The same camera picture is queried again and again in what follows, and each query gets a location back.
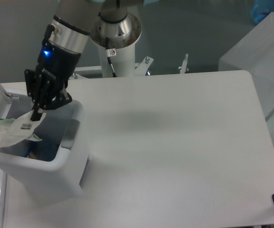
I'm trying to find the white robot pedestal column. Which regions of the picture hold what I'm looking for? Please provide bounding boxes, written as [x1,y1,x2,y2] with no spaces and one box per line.
[97,44,135,78]

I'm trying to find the white pedestal base bracket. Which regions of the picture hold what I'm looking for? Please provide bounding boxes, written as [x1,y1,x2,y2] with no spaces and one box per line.
[70,56,154,80]

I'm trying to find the blue water jug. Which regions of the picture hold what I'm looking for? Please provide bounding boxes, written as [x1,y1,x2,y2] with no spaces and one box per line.
[251,0,274,24]

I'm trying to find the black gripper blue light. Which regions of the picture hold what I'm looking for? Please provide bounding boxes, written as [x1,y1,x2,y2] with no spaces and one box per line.
[24,25,81,121]

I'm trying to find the white trash can open lid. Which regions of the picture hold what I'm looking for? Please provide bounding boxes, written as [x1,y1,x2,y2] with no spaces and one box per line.
[0,63,91,198]

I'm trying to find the white plastic bag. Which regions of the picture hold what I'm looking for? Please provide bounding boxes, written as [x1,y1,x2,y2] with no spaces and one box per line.
[0,111,46,148]

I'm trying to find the blue yellow snack wrapper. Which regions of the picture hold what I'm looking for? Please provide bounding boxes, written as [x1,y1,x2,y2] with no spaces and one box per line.
[24,151,38,160]

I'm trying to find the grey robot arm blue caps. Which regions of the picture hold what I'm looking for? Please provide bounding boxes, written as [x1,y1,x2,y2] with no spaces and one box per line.
[24,0,149,121]

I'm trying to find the black cable on pedestal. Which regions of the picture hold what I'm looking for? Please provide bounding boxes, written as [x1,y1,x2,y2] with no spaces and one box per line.
[106,38,117,78]

